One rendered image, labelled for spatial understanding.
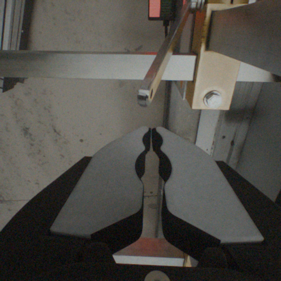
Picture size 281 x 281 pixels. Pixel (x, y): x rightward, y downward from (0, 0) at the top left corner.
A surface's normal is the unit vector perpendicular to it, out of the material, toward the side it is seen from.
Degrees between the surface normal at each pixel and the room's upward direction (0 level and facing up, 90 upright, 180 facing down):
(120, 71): 0
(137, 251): 90
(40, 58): 0
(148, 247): 90
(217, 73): 0
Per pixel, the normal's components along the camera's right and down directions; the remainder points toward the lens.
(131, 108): -0.04, 0.50
